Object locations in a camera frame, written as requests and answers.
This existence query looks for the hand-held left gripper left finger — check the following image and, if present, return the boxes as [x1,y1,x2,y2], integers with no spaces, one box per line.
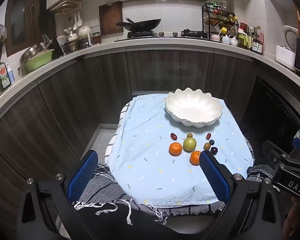
[16,149,99,240]

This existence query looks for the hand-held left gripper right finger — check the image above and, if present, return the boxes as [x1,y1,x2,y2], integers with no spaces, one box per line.
[199,151,288,240]

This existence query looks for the mandarin orange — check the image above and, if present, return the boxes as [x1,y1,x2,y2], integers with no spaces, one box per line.
[189,151,202,166]
[168,142,183,156]

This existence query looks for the green apple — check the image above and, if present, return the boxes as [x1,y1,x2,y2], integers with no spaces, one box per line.
[183,137,197,152]

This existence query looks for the white scalloped bowl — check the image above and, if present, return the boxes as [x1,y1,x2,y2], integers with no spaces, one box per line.
[164,87,223,129]

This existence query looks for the person's right hand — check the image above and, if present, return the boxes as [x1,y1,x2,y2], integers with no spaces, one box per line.
[284,196,300,240]

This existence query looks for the grey plaid fringed blanket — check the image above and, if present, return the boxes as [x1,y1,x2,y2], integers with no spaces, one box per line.
[74,100,275,225]

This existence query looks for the light blue patterned cloth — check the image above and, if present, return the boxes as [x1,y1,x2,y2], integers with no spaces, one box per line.
[106,94,255,205]

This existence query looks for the white rice cooker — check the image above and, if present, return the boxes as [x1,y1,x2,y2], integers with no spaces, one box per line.
[276,25,298,70]

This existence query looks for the large soy sauce bottle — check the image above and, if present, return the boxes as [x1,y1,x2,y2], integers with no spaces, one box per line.
[252,34,264,55]

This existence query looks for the blue plastic bottle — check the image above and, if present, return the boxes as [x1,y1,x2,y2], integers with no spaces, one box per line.
[7,69,16,85]

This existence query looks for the green plastic basin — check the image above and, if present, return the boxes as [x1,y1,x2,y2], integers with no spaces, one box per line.
[24,49,55,72]

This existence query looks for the green dish soap bottle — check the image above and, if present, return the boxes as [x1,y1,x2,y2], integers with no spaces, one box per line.
[0,62,11,92]

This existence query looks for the stainless steel pot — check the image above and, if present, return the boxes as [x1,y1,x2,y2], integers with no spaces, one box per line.
[62,37,90,53]

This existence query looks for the stainless steel bowl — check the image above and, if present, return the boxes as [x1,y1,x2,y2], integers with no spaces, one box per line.
[19,44,44,65]

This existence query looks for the black knife block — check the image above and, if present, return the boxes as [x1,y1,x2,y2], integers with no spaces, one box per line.
[44,34,63,55]

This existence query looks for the white teapot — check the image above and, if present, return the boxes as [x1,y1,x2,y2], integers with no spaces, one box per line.
[78,26,92,37]

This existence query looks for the row of spice bottles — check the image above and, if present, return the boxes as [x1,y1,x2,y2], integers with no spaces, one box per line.
[204,1,238,28]

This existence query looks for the black gas stove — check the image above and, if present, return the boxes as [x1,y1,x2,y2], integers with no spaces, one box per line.
[114,29,208,42]

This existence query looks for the wooden cutting board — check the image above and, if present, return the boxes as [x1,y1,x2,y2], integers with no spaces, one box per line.
[99,1,124,36]

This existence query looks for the black wok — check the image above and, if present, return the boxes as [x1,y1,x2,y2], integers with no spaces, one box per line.
[116,18,162,32]

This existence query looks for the green-handled oil bottle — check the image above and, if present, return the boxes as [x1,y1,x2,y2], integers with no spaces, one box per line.
[237,29,248,49]

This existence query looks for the black wire spice rack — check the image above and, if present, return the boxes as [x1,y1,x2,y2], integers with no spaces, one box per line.
[202,4,239,40]

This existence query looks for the dark wood wall cabinet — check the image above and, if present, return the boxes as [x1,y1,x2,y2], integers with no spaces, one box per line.
[4,0,49,57]

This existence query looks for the gold wall rack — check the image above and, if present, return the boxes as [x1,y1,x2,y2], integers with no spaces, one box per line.
[50,0,83,15]

